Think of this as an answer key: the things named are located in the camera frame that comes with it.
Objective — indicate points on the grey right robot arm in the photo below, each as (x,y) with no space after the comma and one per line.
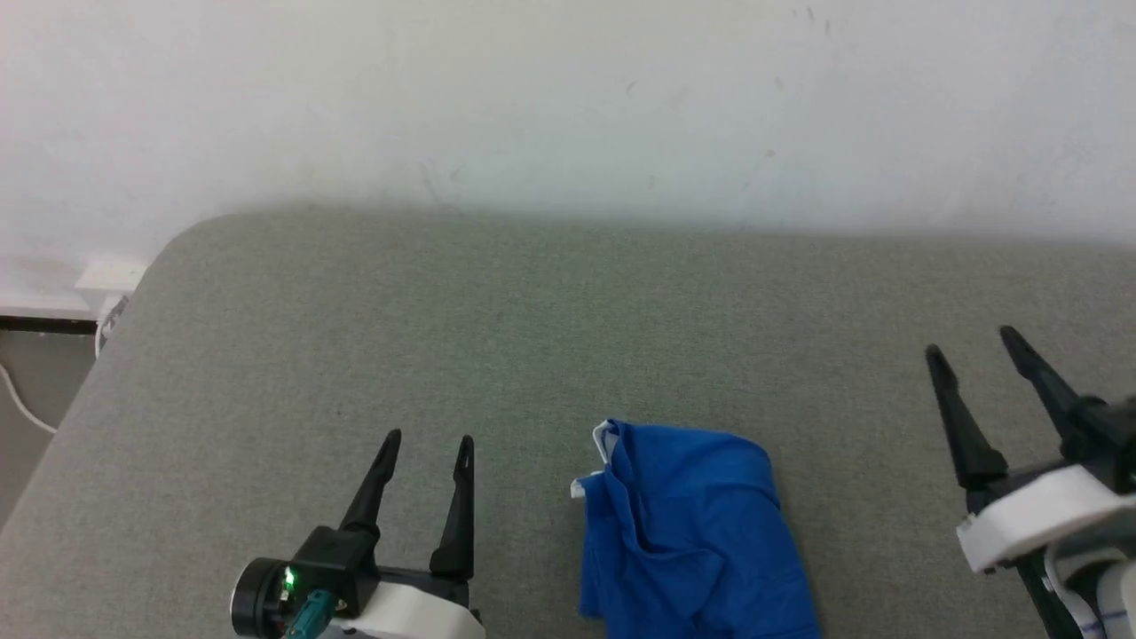
(1114,595)

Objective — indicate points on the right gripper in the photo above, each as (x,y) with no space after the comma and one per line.
(1038,515)

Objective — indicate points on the blue garment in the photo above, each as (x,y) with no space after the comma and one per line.
(692,532)

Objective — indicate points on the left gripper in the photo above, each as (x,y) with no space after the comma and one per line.
(399,608)

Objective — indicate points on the black wall baseboard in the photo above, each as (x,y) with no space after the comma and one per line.
(44,325)

